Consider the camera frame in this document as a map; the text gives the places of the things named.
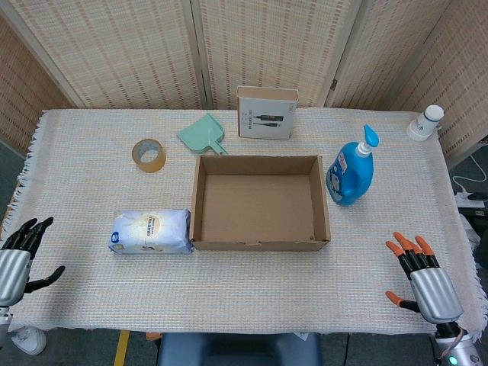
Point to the woven folding screen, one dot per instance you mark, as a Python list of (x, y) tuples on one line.
[(244, 49)]

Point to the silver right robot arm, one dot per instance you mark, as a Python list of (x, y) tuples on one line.
[(455, 343)]

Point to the white sneaker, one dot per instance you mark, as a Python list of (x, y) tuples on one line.
[(27, 339)]

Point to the white power strip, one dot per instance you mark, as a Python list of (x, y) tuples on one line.
[(469, 200)]

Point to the white-blue plastic bag pack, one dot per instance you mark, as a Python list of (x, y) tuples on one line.
[(150, 231)]

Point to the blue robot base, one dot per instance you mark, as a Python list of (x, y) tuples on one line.
[(238, 350)]

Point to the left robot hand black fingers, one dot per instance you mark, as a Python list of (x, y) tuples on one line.
[(13, 263)]

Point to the white cylindrical bottle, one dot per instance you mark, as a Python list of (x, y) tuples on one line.
[(424, 122)]

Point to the brown packing tape roll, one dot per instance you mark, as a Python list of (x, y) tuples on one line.
[(149, 155)]

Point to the cream woven tablecloth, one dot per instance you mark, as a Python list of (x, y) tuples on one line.
[(244, 274)]

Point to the cardboard box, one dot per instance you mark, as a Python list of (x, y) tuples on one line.
[(260, 202)]

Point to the mint green dustpan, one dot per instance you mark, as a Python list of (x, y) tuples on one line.
[(202, 135)]

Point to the blue pump detergent bottle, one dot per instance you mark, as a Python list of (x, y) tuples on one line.
[(350, 175)]

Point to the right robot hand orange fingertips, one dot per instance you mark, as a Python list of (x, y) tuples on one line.
[(434, 289)]

